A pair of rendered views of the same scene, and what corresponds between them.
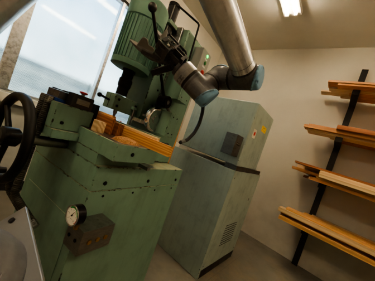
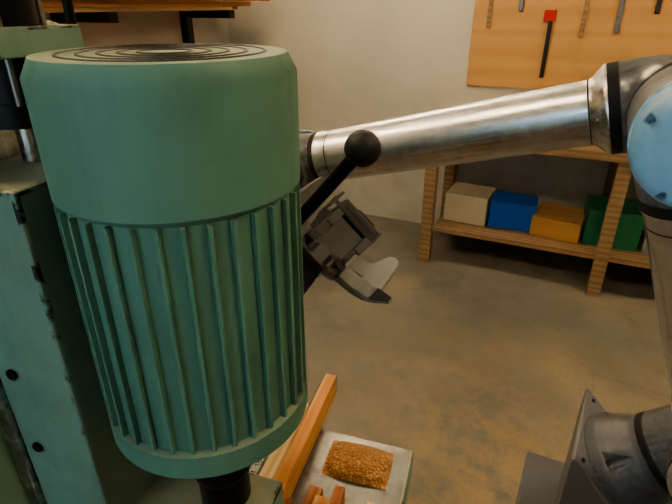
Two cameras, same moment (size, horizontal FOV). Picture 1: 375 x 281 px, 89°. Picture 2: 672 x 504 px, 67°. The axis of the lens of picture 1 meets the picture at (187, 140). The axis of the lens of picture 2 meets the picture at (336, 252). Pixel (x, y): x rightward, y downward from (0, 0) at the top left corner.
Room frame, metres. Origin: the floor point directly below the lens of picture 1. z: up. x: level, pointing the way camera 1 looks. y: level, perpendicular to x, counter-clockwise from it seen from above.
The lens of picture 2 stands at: (0.86, 0.74, 1.53)
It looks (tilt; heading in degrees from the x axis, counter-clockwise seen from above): 26 degrees down; 257
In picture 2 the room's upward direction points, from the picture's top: straight up
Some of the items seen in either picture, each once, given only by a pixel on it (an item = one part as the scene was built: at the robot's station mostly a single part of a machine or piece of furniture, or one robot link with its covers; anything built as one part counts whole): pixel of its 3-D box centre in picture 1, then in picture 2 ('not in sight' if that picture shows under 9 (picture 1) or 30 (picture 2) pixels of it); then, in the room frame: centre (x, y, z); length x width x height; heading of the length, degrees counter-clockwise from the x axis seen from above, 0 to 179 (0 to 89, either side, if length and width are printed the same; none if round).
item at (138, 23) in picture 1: (140, 38); (193, 257); (0.89, 0.36, 1.35); 0.18 x 0.18 x 0.31
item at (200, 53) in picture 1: (198, 65); not in sight; (1.10, 0.08, 1.40); 0.10 x 0.06 x 0.16; 150
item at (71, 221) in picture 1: (76, 217); not in sight; (0.58, 0.24, 0.65); 0.06 x 0.04 x 0.08; 60
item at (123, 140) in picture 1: (126, 140); (358, 459); (0.71, 0.21, 0.91); 0.10 x 0.07 x 0.02; 150
